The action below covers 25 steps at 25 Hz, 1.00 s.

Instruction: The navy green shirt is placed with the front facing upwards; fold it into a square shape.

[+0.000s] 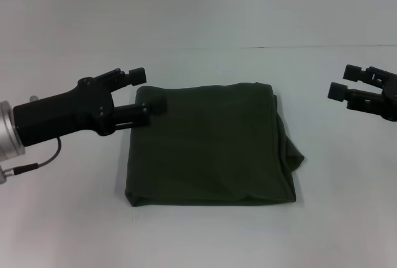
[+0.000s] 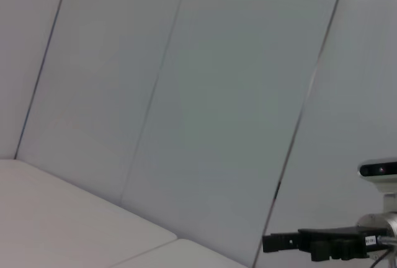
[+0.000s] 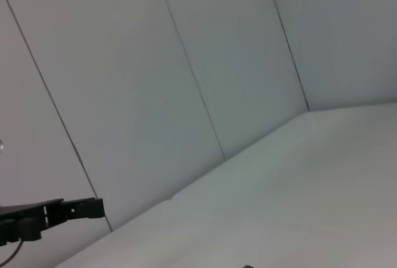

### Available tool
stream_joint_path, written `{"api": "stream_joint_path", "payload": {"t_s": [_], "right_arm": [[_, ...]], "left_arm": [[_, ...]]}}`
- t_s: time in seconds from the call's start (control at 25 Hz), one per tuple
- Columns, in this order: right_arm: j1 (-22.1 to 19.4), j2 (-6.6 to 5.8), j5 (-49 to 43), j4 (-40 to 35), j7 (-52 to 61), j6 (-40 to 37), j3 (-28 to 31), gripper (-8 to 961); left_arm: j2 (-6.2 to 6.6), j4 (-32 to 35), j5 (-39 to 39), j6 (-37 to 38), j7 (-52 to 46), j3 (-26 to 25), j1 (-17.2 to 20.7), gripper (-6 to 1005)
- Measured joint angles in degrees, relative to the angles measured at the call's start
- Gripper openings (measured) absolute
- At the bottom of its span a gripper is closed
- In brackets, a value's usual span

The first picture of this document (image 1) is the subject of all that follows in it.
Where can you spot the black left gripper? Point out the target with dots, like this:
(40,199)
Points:
(62,116)

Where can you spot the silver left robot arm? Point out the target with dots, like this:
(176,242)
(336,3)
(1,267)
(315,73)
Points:
(7,130)

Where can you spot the dark green FREE! t-shirt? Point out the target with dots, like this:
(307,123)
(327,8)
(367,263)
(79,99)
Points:
(211,144)

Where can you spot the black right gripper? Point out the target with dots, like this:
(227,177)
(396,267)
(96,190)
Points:
(391,100)

